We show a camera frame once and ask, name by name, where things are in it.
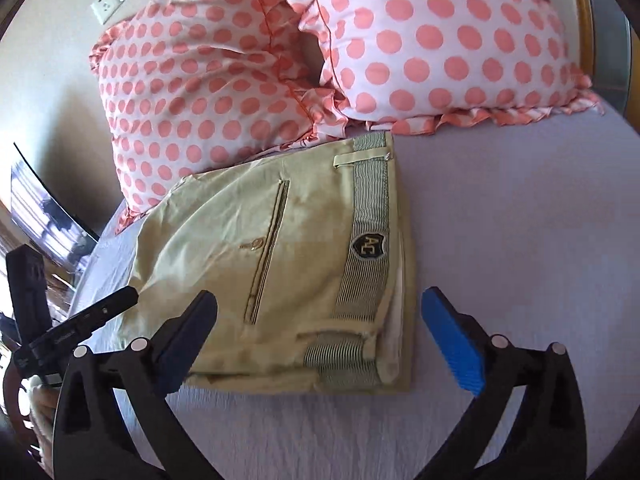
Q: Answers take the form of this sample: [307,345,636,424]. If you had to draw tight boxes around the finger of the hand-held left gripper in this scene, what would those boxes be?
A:
[27,287,140,361]

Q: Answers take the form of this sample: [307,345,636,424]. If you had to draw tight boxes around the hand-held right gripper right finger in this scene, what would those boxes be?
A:
[414,286,587,480]

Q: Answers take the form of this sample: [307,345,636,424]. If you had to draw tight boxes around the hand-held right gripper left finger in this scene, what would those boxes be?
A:
[52,289,219,480]

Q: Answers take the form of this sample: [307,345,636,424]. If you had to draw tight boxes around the khaki pants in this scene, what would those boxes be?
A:
[106,130,417,392]

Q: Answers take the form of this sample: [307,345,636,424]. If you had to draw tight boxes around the person's left hand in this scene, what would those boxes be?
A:
[29,385,62,467]

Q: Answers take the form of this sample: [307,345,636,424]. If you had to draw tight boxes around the lavender bed sheet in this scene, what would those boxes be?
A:
[65,94,640,480]

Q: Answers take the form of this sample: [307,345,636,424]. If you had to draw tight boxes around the pink polka dot pillow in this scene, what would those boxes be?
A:
[89,0,348,237]
[285,0,607,137]

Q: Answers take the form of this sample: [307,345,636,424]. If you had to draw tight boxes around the white wall socket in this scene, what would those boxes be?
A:
[90,0,122,25]

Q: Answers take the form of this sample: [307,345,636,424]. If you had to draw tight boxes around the wooden bed frame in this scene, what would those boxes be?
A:
[569,0,601,92]

